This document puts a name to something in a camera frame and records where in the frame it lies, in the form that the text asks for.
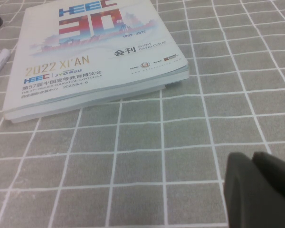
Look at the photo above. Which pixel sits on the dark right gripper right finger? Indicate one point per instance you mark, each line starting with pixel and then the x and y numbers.
pixel 275 173

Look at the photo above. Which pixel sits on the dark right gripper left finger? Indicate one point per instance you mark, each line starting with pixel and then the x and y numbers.
pixel 247 197

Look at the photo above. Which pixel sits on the slim white pen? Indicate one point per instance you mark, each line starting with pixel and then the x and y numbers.
pixel 0 60

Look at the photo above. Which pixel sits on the grey white checkered tablecloth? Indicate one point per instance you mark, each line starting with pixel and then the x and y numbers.
pixel 133 166

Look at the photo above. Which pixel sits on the white HEEC show catalogue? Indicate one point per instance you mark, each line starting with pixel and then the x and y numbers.
pixel 85 47

